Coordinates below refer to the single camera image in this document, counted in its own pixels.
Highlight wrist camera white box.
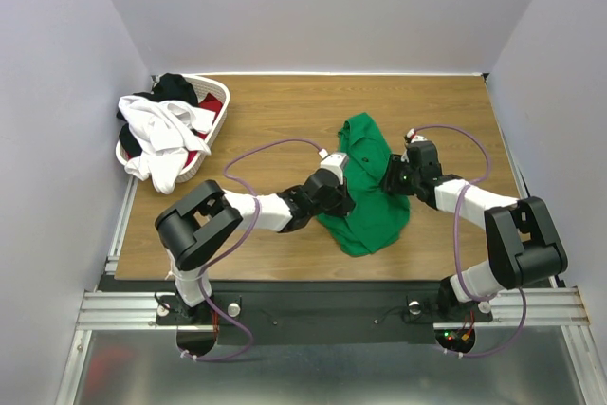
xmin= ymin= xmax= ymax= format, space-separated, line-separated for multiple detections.
xmin=404 ymin=128 xmax=427 ymax=145
xmin=319 ymin=149 xmax=349 ymax=185

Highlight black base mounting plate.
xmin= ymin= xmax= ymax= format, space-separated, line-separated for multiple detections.
xmin=155 ymin=280 xmax=492 ymax=348

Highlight black t shirt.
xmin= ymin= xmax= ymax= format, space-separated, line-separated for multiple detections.
xmin=116 ymin=73 xmax=198 ymax=158

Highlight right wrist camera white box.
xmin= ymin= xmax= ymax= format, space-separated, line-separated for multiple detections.
xmin=404 ymin=128 xmax=427 ymax=145

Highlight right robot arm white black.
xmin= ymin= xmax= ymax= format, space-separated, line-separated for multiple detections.
xmin=381 ymin=139 xmax=568 ymax=320

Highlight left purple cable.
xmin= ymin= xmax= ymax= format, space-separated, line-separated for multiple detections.
xmin=179 ymin=138 xmax=331 ymax=362

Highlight purple cable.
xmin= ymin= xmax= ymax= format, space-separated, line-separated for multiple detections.
xmin=179 ymin=138 xmax=331 ymax=362
xmin=412 ymin=124 xmax=528 ymax=359

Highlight red t shirt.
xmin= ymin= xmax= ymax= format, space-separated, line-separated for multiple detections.
xmin=185 ymin=93 xmax=223 ymax=166

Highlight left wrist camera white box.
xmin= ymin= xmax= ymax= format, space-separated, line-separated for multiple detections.
xmin=319 ymin=149 xmax=349 ymax=185

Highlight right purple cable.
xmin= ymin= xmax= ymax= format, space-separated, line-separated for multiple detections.
xmin=412 ymin=124 xmax=528 ymax=359

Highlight white t shirt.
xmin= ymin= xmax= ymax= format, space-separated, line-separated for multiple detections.
xmin=118 ymin=95 xmax=214 ymax=194

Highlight green t shirt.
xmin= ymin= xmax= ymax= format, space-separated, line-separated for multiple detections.
xmin=317 ymin=113 xmax=411 ymax=257

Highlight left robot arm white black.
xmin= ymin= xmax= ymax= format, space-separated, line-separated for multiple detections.
xmin=155 ymin=169 xmax=356 ymax=323

